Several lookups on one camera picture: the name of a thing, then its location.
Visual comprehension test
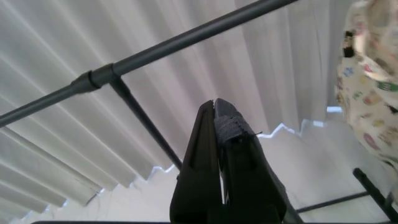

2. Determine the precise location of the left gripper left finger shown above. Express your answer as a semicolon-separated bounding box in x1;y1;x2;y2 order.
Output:
169;100;223;222

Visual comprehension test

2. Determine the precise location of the cream printed garment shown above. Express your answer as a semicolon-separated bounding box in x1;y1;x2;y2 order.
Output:
334;0;398;170

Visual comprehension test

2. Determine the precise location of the white curtain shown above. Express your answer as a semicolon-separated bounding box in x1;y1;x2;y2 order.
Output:
0;0;346;222

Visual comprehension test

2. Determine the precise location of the black clothes rack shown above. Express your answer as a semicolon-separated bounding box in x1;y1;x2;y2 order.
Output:
0;0;398;222

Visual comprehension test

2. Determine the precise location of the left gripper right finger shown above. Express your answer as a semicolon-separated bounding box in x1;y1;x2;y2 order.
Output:
214;98;287;222

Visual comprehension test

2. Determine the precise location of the dark grey garment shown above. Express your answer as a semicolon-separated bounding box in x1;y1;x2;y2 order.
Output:
213;114;304;223

